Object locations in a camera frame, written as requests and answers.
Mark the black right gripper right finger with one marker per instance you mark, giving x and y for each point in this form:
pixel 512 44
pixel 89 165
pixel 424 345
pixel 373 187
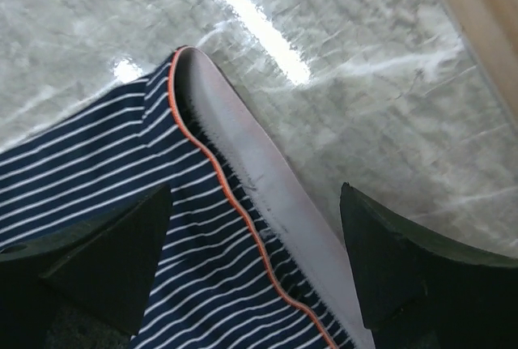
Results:
pixel 420 289

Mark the navy striped underwear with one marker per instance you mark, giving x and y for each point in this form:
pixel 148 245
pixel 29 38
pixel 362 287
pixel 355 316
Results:
pixel 248 261

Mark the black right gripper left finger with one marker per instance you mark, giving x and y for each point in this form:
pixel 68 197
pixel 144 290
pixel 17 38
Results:
pixel 87 285

